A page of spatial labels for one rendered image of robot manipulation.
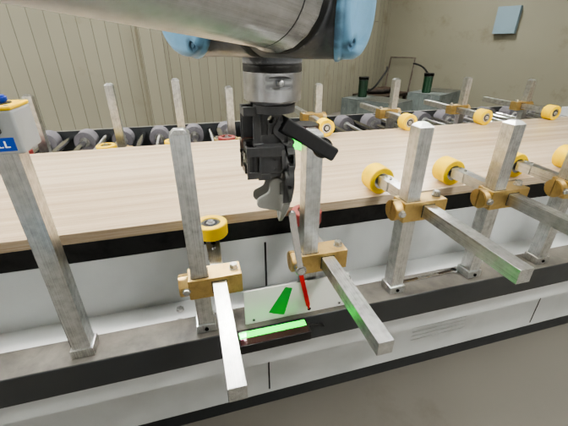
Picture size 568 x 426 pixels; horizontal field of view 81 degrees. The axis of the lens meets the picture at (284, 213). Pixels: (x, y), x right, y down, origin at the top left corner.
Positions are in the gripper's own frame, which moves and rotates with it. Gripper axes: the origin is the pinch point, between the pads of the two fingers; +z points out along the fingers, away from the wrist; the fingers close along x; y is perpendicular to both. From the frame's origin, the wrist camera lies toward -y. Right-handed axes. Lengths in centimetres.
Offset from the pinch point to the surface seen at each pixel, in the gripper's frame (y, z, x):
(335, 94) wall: -279, 62, -602
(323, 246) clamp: -12.1, 14.4, -8.1
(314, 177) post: -8.0, -4.2, -6.0
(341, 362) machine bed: -32, 84, -28
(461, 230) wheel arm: -35.7, 5.2, 6.7
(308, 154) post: -6.7, -9.1, -6.0
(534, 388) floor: -113, 100, -6
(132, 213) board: 32.2, 11.9, -32.3
